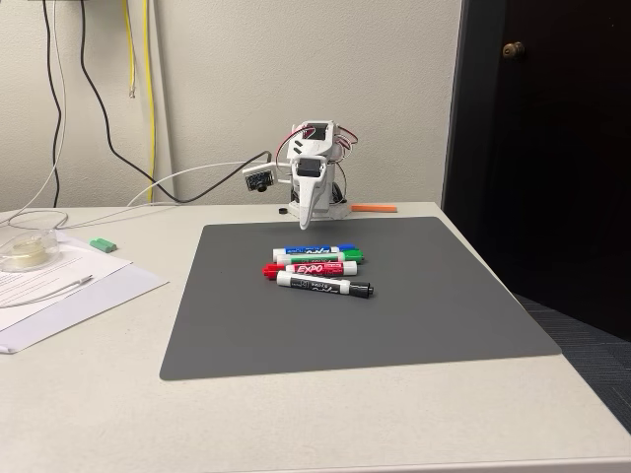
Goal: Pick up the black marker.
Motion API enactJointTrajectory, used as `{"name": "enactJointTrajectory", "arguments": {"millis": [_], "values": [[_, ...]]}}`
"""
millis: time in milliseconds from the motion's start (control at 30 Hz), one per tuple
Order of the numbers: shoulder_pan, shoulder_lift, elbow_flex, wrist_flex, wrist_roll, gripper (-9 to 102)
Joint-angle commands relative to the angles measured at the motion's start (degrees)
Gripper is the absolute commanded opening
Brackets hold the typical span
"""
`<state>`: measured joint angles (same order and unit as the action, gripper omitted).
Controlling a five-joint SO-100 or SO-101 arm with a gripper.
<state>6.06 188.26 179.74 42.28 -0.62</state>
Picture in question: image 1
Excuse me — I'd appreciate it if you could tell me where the thin grey looped cable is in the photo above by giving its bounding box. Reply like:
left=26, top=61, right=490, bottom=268
left=0, top=0, right=69, bottom=233

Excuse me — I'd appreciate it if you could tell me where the long yellow cable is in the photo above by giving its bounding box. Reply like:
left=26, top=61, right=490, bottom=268
left=142, top=0, right=157, bottom=204

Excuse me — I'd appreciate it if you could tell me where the clear tape dispenser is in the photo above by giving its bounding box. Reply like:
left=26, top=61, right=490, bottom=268
left=0, top=227, right=63, bottom=274

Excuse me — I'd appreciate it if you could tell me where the thin black hanging cable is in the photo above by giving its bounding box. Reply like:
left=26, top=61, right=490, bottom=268
left=41, top=0, right=65, bottom=209

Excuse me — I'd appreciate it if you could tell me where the small black camera module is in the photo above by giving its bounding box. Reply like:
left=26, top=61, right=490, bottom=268
left=242, top=164, right=275, bottom=194

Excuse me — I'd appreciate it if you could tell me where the black dry-erase marker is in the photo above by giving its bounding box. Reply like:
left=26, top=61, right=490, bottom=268
left=275, top=269, right=376, bottom=300

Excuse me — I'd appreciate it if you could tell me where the green dry-erase marker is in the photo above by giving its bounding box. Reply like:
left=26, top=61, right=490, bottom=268
left=275, top=249, right=366, bottom=266

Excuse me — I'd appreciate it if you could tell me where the black camera cable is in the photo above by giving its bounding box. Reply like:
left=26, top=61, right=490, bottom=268
left=78, top=0, right=273, bottom=205

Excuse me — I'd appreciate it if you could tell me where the white arched cable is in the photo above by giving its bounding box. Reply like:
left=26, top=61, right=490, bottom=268
left=126, top=161, right=250, bottom=208

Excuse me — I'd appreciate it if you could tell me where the blank white paper sheet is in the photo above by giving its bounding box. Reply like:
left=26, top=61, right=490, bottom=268
left=0, top=262, right=171, bottom=356

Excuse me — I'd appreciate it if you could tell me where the printed white paper sheet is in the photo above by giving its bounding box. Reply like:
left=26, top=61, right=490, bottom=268
left=0, top=230, right=135, bottom=309

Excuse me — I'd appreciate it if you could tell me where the grey rectangular mat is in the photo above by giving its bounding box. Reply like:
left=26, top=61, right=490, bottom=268
left=159, top=215, right=563, bottom=381

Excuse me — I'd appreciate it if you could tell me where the white cable with plug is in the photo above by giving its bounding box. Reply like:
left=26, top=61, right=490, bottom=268
left=0, top=274, right=95, bottom=309

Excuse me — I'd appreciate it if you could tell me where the blue dry-erase marker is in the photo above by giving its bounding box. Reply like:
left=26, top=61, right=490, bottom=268
left=272, top=242, right=357, bottom=262

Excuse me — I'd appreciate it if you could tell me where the dark wooden door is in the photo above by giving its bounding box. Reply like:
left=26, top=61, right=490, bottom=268
left=440, top=0, right=631, bottom=343

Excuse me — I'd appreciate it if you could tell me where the red dry-erase marker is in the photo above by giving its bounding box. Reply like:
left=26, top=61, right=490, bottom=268
left=261, top=260, right=359, bottom=281

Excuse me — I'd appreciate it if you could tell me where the short yellow cable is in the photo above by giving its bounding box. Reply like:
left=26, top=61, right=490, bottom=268
left=121, top=0, right=137, bottom=99

